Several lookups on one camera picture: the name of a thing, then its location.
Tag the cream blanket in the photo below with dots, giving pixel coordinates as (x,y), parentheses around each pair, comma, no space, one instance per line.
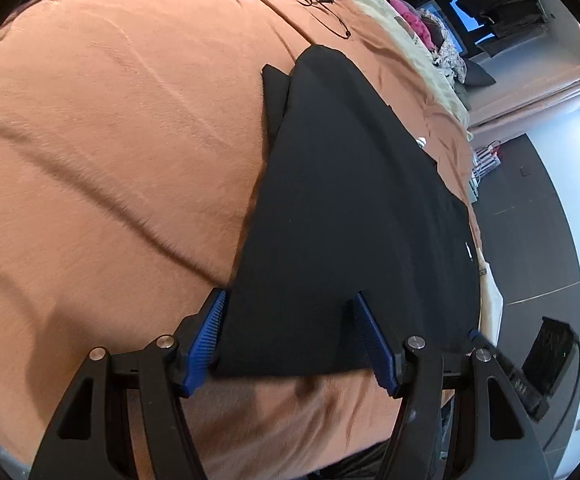
(409,50)

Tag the pink curtain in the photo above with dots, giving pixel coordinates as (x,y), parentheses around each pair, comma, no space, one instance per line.
(534,95)

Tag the dark grey pillow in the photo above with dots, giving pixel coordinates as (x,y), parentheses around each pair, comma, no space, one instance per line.
(479,72)

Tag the cream folded cloth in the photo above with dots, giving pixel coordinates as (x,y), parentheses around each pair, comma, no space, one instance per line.
(489,295)

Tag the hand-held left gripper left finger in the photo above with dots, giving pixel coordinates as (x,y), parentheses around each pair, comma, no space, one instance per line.
(210,332)

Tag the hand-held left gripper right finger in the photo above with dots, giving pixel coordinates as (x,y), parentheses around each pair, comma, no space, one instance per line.
(372,335)

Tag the pink cloth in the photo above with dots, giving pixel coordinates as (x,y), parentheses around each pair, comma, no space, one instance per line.
(412,20)

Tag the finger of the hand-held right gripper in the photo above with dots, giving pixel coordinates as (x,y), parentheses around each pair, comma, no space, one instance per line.
(524,390)

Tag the brown blanket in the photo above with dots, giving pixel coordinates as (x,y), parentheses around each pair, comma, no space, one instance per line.
(110,170)

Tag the black button-up jacket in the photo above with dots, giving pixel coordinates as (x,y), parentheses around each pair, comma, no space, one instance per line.
(359,220)

